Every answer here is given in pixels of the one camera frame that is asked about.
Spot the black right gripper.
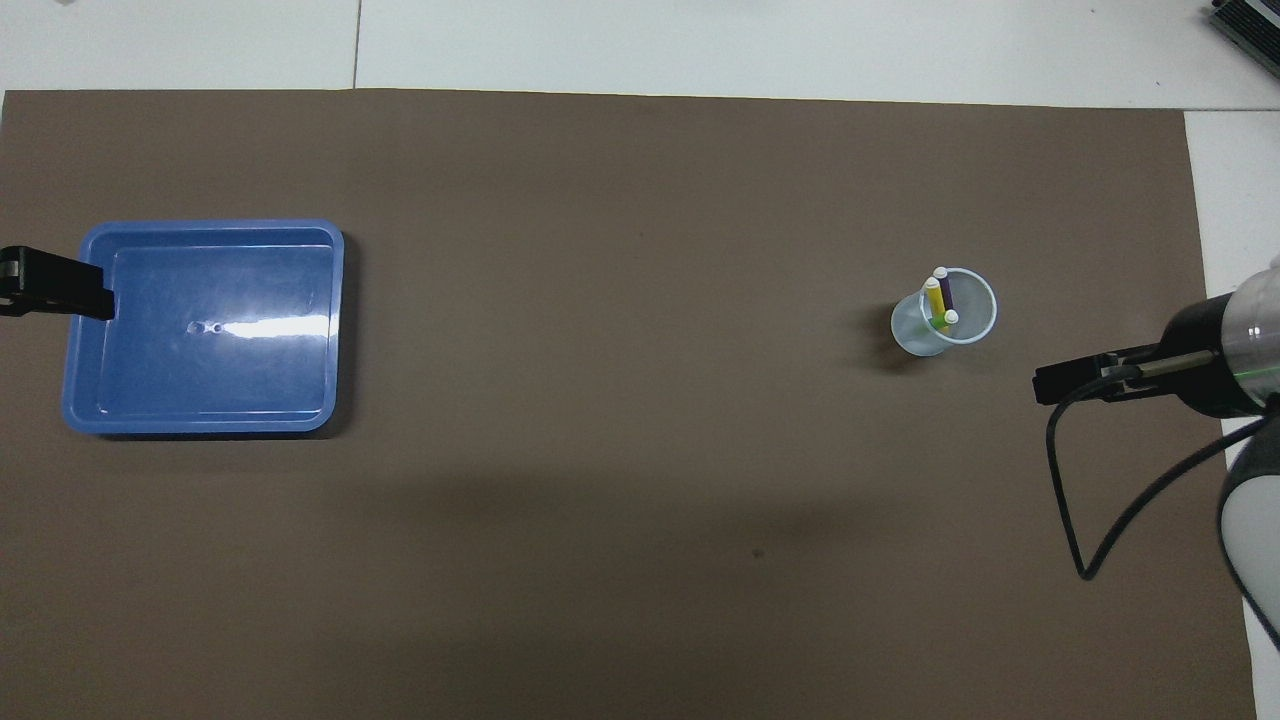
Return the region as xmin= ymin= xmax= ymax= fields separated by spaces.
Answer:
xmin=1035 ymin=293 xmax=1266 ymax=419

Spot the blue plastic tray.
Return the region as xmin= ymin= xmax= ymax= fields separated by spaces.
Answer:
xmin=62 ymin=219 xmax=346 ymax=436

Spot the clear plastic cup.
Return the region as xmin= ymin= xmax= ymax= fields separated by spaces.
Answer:
xmin=890 ymin=267 xmax=999 ymax=358

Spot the grey ribbed device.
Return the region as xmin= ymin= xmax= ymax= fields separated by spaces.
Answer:
xmin=1205 ymin=0 xmax=1280 ymax=76

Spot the brown table mat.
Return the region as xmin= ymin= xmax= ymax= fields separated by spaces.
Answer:
xmin=0 ymin=88 xmax=1258 ymax=720

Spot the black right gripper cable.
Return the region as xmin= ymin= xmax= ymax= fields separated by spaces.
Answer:
xmin=1045 ymin=350 xmax=1280 ymax=582

